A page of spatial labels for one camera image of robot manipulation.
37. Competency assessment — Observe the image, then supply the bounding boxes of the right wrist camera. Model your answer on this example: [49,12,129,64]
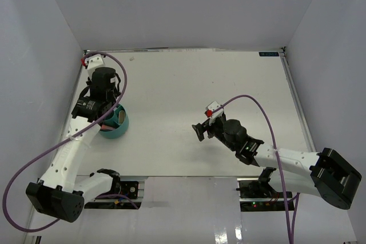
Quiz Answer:
[205,101,224,126]

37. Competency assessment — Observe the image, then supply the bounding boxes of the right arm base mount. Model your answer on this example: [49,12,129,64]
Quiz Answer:
[236,179,285,213]

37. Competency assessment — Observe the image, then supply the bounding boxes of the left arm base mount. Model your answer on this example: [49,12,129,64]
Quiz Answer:
[84,181,145,210]

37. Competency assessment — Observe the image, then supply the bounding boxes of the blue cap spray bottle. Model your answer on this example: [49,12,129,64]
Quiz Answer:
[118,110,126,124]

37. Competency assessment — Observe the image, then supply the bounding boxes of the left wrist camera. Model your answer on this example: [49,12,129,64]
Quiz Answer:
[81,54,105,78]

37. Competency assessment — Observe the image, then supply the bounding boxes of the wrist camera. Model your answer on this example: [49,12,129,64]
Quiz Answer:
[205,101,224,126]
[81,54,105,78]

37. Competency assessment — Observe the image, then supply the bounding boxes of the right blue corner label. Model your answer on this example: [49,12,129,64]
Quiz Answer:
[258,51,279,57]

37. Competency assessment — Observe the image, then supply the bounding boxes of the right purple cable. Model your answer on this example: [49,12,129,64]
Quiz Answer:
[213,94,300,244]

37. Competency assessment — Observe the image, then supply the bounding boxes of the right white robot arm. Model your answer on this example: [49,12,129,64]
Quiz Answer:
[192,118,362,210]

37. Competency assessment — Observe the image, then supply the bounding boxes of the teal round desk organizer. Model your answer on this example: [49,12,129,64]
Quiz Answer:
[99,105,129,139]

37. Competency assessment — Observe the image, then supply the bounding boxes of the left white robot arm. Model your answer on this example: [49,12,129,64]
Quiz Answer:
[26,67,121,222]

